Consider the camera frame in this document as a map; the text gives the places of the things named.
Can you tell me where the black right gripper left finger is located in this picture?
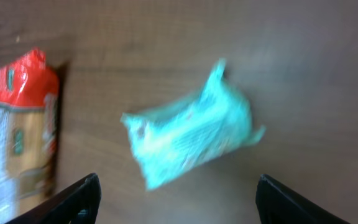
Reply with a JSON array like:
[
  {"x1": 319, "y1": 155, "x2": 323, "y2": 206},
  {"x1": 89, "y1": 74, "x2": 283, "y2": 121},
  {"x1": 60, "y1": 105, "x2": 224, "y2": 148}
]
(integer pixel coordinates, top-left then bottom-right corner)
[{"x1": 7, "y1": 173, "x2": 101, "y2": 224}]

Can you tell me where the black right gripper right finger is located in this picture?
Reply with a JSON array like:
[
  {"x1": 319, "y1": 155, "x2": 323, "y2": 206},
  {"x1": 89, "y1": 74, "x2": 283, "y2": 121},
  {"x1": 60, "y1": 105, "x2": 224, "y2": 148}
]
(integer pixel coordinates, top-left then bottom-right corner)
[{"x1": 255, "y1": 174, "x2": 349, "y2": 224}]

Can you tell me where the orange spaghetti package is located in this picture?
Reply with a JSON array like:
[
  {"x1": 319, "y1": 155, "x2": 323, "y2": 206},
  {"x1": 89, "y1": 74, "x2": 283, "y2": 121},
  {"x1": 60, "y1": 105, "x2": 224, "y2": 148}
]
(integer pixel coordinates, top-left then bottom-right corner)
[{"x1": 0, "y1": 49, "x2": 60, "y2": 223}]

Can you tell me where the teal wipes packet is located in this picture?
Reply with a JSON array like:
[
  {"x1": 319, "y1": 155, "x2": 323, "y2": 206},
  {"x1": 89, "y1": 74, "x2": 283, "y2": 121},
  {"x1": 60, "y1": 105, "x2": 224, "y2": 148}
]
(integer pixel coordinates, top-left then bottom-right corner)
[{"x1": 121, "y1": 59, "x2": 266, "y2": 190}]

